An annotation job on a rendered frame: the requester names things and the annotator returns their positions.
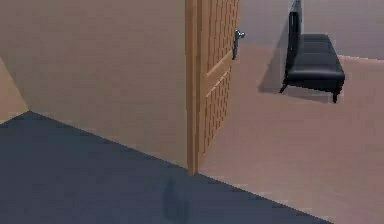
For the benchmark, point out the brown wooden room door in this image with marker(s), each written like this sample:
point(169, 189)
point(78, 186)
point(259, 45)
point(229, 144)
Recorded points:
point(216, 80)

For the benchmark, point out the black flat television set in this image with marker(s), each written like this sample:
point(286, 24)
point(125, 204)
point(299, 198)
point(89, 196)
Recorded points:
point(294, 30)

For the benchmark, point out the black television stand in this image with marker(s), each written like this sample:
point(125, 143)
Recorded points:
point(315, 65)

